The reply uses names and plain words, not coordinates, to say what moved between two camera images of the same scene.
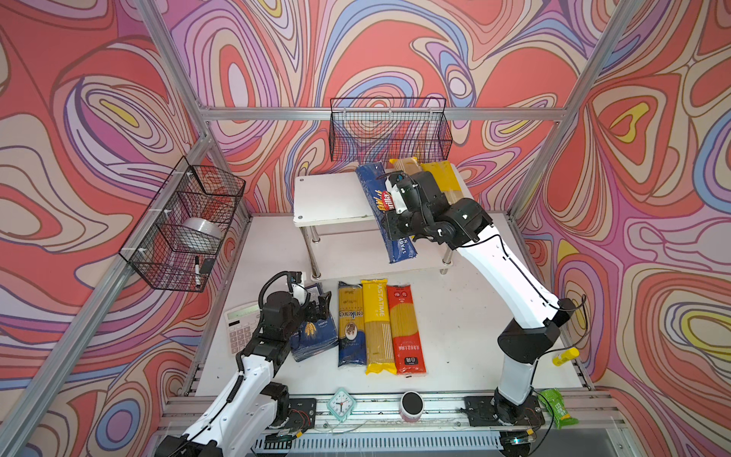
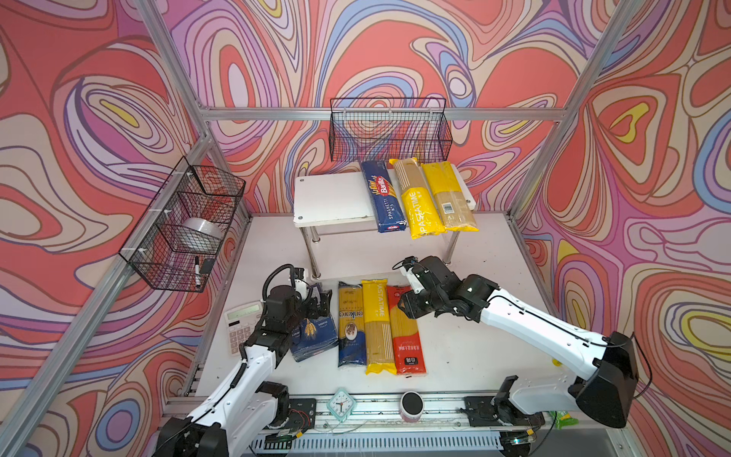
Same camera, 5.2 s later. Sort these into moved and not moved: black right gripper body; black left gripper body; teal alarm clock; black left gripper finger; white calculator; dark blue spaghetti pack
Moved: black right gripper body; dark blue spaghetti pack
Not moved: black left gripper body; black left gripper finger; teal alarm clock; white calculator
